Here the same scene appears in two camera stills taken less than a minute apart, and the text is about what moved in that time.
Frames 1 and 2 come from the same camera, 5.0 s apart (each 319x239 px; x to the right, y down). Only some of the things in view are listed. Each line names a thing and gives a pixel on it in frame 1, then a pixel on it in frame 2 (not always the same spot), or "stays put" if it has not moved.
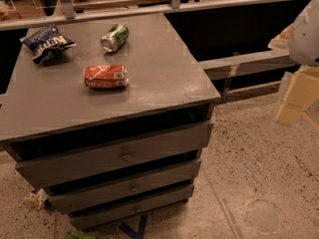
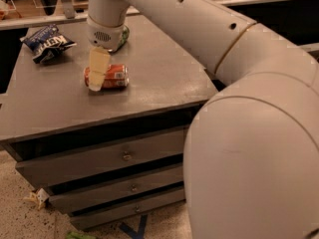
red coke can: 108,76 stays put
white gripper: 306,37 → 106,36
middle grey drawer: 145,185 stays put
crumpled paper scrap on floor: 38,196 stays put
